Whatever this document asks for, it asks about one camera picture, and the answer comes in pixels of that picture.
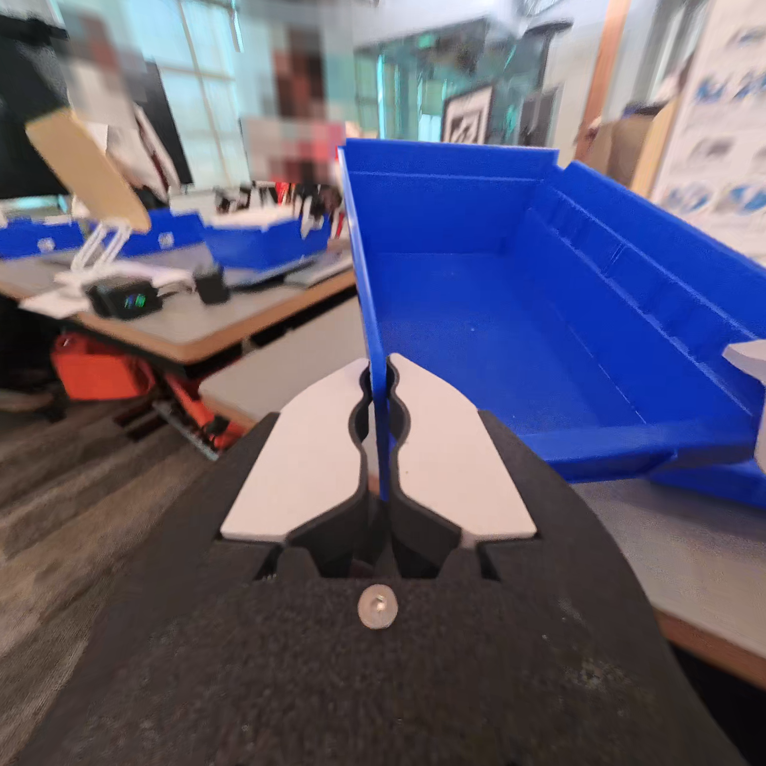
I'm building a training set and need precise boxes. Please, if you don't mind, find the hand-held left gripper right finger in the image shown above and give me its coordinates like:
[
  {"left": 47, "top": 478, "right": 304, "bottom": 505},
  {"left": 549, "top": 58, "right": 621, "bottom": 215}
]
[{"left": 383, "top": 353, "right": 537, "bottom": 580}]

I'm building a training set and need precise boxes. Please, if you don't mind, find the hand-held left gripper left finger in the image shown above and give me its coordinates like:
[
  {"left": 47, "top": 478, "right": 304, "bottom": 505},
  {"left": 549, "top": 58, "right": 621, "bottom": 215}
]
[{"left": 220, "top": 358, "right": 371, "bottom": 579}]

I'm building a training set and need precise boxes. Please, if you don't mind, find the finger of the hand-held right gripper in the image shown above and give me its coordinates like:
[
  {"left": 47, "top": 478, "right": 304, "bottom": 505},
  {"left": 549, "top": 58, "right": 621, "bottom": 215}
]
[{"left": 721, "top": 340, "right": 766, "bottom": 475}]

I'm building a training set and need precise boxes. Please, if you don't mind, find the grey table with wooden edge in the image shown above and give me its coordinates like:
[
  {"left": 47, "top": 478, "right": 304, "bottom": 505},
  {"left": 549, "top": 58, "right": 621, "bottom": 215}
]
[{"left": 0, "top": 248, "right": 360, "bottom": 366}]

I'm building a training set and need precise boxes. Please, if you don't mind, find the grey laptop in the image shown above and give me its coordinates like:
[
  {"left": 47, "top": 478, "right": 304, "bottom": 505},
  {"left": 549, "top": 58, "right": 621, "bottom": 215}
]
[{"left": 224, "top": 251, "right": 355, "bottom": 291}]

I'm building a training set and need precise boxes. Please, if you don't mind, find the orange bag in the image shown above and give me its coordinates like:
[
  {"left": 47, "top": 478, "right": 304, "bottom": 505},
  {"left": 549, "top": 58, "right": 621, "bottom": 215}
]
[{"left": 51, "top": 332, "right": 159, "bottom": 403}]

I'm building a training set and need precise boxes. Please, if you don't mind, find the wooden document board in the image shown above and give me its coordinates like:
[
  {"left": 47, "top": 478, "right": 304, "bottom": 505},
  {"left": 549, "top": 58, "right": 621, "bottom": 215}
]
[{"left": 628, "top": 90, "right": 683, "bottom": 199}]

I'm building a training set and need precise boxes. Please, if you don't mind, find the printed instruction sheet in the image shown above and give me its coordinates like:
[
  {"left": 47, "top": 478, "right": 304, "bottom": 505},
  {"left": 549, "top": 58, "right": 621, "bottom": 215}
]
[{"left": 649, "top": 0, "right": 766, "bottom": 264}]

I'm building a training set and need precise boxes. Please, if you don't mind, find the tan cardboard box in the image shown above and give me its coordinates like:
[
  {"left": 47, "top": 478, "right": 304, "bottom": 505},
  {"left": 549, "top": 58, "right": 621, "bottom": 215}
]
[{"left": 583, "top": 114, "right": 656, "bottom": 186}]

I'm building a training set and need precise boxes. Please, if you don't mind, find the framed picture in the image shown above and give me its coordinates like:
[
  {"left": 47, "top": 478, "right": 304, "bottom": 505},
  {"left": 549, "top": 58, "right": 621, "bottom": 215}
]
[{"left": 442, "top": 84, "right": 496, "bottom": 146}]

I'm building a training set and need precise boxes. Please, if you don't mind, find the wooden board document stand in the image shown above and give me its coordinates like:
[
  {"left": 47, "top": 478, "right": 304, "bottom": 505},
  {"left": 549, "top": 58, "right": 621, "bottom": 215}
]
[{"left": 18, "top": 108, "right": 195, "bottom": 319}]

